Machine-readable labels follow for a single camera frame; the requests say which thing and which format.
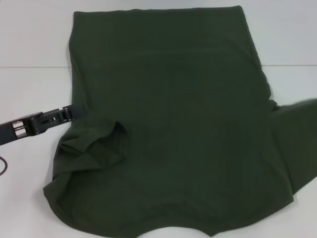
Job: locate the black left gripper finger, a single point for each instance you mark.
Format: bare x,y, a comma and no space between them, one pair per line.
42,125
67,111

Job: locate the dark green t-shirt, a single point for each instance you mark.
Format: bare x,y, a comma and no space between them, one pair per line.
173,99

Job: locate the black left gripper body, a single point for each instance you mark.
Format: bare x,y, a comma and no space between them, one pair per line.
10,131

